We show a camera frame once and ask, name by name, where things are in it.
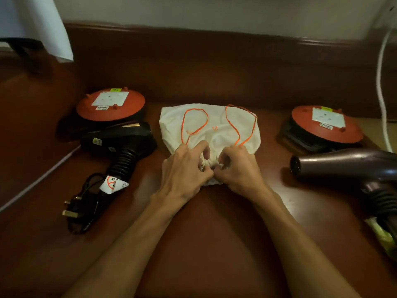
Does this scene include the white drawstring bag orange cords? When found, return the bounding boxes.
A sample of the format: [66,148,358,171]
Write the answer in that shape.
[159,104,261,186]

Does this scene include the black hair dryer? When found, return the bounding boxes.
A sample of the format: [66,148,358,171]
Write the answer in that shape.
[80,121,157,184]

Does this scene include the person's left forearm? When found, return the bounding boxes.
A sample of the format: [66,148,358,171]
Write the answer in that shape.
[62,194,184,298]

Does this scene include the white lampshade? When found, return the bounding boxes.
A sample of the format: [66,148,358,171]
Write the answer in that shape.
[0,0,74,63]

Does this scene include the black power cord with plug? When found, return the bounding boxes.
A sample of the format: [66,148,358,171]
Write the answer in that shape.
[62,173,108,235]

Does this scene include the thick white cable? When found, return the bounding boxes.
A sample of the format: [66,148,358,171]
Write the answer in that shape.
[375,29,394,153]

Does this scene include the black lamp base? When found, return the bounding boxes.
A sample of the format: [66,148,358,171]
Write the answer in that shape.
[0,38,44,75]

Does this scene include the person's right hand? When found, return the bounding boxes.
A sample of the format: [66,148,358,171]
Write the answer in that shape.
[213,145,274,204]

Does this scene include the person's left hand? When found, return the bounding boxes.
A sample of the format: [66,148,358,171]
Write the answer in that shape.
[152,140,215,212]

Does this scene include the brown hair dryer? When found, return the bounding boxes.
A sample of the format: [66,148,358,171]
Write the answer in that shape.
[290,148,397,243]

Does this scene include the orange extension cord reel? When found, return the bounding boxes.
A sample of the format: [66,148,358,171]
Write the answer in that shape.
[280,105,364,153]
[57,87,146,141]

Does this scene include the thin white cable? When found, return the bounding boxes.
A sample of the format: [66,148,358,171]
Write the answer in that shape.
[0,145,82,213]

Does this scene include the brown wooden desk back panel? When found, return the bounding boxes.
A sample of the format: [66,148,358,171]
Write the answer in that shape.
[0,22,397,119]

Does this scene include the person's right forearm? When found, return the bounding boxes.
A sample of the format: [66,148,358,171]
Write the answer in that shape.
[251,189,362,298]

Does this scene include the white paper cord tag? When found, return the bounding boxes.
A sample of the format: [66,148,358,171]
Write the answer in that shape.
[99,175,130,195]

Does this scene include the yellow cord tag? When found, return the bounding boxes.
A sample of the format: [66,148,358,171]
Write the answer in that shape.
[365,216,397,262]

